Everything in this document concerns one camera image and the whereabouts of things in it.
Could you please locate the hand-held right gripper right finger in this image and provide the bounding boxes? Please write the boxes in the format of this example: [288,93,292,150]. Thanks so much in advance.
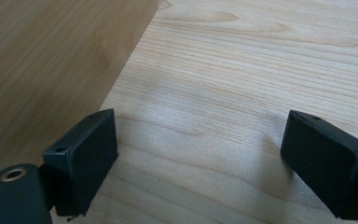
[280,109,358,221]

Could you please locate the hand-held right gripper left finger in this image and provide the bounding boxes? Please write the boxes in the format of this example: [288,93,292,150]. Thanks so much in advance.
[39,107,119,218]

